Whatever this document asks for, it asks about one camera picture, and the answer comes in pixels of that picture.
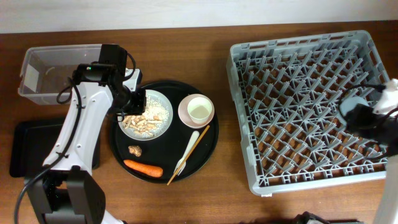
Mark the cream paper cup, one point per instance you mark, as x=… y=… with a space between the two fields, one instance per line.
x=199 y=109

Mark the grey plate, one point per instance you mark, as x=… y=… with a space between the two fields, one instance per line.
x=161 y=124

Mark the pink bowl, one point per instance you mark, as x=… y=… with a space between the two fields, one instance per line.
x=183 y=113

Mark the grey dishwasher rack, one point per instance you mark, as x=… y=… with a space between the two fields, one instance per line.
x=286 y=95

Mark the white plastic fork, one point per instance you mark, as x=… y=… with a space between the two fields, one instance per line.
x=192 y=141

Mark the clear plastic bin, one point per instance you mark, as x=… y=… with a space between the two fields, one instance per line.
x=45 y=70

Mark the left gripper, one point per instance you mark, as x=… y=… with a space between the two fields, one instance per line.
x=140 y=106

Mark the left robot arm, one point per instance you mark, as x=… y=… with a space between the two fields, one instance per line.
x=64 y=191

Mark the rice and peanut scraps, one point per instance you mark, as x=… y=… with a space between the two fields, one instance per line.
x=149 y=119

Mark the round black tray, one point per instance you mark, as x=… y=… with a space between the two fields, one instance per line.
x=167 y=149

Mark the black rectangular tray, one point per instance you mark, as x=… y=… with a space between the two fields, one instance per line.
x=32 y=143

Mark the orange carrot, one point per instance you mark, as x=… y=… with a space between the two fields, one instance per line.
x=149 y=170

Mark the blue cup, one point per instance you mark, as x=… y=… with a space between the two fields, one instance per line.
x=349 y=104

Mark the ginger piece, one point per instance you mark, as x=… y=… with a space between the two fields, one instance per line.
x=135 y=150

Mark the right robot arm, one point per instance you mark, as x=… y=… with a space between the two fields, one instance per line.
x=381 y=129

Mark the wooden chopstick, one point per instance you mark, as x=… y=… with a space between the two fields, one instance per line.
x=183 y=162

